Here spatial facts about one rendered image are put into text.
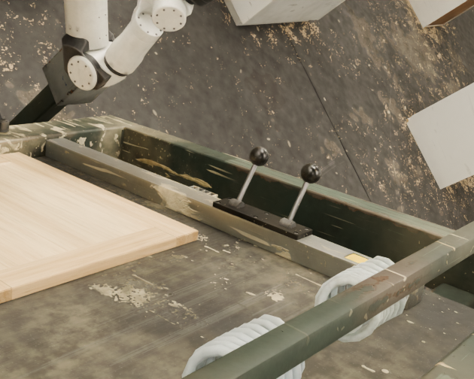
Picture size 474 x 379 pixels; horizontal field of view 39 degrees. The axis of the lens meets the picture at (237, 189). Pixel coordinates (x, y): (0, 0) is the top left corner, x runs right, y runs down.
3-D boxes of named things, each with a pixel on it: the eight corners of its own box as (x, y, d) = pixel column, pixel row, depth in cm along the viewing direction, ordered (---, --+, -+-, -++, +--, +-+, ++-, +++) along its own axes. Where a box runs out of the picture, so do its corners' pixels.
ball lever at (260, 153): (231, 210, 130) (259, 148, 132) (246, 216, 128) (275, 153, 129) (221, 204, 127) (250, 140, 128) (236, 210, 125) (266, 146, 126)
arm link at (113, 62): (140, 52, 134) (96, 106, 147) (168, 37, 142) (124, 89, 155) (104, 11, 134) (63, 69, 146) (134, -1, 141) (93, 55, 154)
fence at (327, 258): (62, 153, 164) (63, 137, 163) (420, 301, 109) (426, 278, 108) (45, 156, 160) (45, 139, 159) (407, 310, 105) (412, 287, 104)
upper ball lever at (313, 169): (281, 230, 123) (311, 165, 125) (298, 237, 121) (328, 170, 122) (271, 224, 120) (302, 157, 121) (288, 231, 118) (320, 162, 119)
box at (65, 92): (74, 68, 195) (108, 35, 184) (89, 104, 194) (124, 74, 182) (39, 69, 186) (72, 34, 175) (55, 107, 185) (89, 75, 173)
